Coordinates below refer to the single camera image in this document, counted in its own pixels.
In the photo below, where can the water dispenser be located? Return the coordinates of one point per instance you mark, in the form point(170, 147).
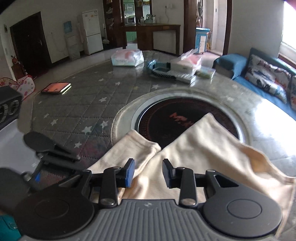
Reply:
point(71, 41)

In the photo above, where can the flat butterfly cushion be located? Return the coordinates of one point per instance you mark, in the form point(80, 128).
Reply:
point(269, 78)

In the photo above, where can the tissue box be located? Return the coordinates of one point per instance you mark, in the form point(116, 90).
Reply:
point(189, 62)

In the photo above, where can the round black table heater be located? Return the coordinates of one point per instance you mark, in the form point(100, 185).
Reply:
point(164, 121)

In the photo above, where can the dark wooden cabinet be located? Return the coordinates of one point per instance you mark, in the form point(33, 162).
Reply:
point(116, 27)

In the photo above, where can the wet wipes pack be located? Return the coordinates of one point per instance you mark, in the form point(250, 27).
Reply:
point(126, 57)

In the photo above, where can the white refrigerator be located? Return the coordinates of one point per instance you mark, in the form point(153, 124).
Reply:
point(91, 32)

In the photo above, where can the green booklet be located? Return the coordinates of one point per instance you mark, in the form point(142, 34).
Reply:
point(205, 72)

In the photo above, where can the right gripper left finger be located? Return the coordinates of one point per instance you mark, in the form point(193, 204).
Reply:
point(114, 178)

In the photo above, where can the upright butterfly cushion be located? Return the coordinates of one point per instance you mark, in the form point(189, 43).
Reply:
point(293, 93)

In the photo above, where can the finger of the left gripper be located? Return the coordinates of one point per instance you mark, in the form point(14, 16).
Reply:
point(52, 170)
point(42, 144)

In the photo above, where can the blue white kids cabinet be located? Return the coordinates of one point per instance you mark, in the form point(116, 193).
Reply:
point(201, 40)

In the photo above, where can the dark entrance door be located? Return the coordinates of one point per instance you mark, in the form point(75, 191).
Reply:
point(30, 45)

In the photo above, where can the blue corner sofa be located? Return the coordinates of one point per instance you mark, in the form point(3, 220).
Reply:
point(237, 65)

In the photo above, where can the cream sweater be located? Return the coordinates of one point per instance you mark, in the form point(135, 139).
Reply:
point(205, 145)

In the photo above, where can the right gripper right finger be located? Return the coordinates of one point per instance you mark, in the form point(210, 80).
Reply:
point(183, 179)

